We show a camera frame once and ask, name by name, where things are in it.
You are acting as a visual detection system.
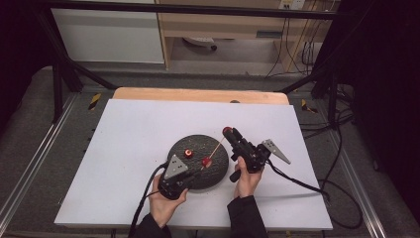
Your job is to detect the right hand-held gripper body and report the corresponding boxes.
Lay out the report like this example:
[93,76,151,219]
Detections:
[229,138,292,183]

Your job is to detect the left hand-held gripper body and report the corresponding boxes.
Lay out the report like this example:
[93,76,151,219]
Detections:
[157,154,196,201]

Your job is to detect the round black plate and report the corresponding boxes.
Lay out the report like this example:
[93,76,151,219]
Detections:
[166,134,230,190]

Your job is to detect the thin wooden skewer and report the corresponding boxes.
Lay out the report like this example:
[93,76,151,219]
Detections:
[199,137,226,173]

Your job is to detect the person's left hand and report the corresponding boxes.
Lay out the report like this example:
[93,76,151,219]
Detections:
[148,175,189,230]

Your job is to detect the person's right hand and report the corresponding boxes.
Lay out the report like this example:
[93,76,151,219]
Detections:
[233,156,264,199]

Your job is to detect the wooden table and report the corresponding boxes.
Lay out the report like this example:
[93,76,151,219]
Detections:
[112,86,290,106]

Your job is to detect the yellow black tape strip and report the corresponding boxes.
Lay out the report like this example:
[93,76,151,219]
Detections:
[300,98,319,114]
[87,92,102,111]

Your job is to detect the white chair base with caster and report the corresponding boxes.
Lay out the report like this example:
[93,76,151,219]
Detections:
[182,36,219,53]

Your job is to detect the light wooden desk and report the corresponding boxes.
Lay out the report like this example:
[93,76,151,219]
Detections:
[154,0,333,71]

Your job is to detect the white power strip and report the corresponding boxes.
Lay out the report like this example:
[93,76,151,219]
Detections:
[278,0,307,11]

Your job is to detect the white cabinet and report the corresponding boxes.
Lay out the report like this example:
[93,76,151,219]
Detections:
[50,7,165,64]

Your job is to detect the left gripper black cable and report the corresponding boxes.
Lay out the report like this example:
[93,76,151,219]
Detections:
[128,162,170,238]

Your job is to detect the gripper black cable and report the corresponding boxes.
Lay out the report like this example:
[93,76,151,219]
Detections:
[264,158,364,230]
[128,162,170,238]

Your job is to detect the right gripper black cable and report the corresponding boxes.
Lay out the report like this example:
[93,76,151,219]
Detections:
[264,158,364,230]

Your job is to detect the black floor cable bundle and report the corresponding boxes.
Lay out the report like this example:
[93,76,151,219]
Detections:
[298,82,357,141]

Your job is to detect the hanging cables under desk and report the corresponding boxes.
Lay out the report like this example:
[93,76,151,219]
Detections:
[264,9,331,79]

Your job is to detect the aluminium floor rail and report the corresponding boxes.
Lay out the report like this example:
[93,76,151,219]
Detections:
[0,93,79,217]
[329,130,388,238]

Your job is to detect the black metal frame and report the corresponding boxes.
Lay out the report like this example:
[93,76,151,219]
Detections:
[33,0,352,125]

